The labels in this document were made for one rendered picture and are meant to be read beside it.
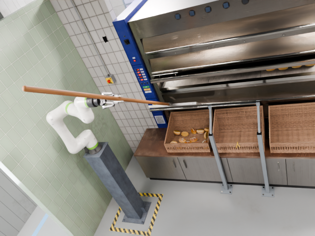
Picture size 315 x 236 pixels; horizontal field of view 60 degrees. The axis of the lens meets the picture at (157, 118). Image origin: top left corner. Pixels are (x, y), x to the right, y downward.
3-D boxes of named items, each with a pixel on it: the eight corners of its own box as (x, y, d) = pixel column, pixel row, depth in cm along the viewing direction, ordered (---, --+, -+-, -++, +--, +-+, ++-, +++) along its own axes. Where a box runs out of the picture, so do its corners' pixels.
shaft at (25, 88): (25, 91, 125) (25, 84, 126) (20, 92, 127) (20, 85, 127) (169, 105, 280) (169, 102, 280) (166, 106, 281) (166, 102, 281)
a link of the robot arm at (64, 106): (63, 114, 257) (56, 104, 251) (75, 107, 262) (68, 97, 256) (71, 119, 243) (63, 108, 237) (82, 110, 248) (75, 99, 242)
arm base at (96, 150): (78, 154, 291) (75, 151, 288) (85, 144, 302) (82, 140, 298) (98, 154, 280) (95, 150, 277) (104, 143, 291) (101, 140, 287)
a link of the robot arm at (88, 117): (64, 106, 237) (76, 100, 242) (70, 117, 242) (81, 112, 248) (81, 114, 209) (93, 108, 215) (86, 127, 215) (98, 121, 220)
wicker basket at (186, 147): (176, 126, 373) (170, 111, 357) (216, 124, 349) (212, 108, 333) (167, 152, 339) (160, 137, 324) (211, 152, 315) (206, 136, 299)
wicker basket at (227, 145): (218, 125, 348) (213, 108, 332) (265, 122, 324) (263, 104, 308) (213, 153, 313) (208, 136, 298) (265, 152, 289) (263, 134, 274)
